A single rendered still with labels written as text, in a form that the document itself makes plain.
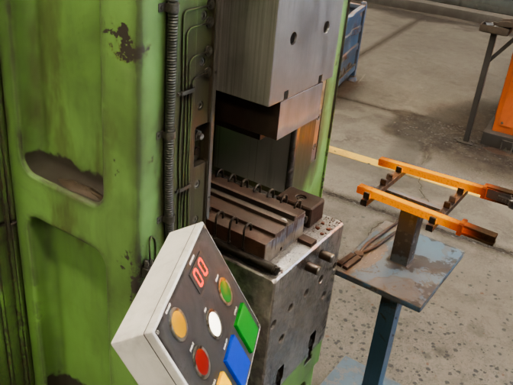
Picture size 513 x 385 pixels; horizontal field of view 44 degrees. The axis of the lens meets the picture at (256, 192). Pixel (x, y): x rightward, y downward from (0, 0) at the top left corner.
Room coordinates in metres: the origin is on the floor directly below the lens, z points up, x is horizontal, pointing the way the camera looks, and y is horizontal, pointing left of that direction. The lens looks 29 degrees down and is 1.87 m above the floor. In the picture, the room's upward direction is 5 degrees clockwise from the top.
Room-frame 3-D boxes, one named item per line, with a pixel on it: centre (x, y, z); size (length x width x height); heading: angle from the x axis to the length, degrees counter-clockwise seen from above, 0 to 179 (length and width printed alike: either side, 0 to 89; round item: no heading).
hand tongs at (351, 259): (1.92, -0.48, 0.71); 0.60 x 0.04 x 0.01; 142
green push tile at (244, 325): (1.01, 0.00, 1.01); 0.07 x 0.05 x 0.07; 173
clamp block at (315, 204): (1.63, -0.13, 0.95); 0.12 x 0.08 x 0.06; 58
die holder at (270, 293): (1.60, 0.07, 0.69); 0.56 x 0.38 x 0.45; 58
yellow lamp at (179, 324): (0.82, 0.11, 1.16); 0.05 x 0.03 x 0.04; 148
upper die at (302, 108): (1.55, 0.09, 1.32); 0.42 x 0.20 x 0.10; 58
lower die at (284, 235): (1.55, 0.09, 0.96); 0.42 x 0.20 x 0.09; 58
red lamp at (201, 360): (0.81, 0.07, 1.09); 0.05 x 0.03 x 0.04; 148
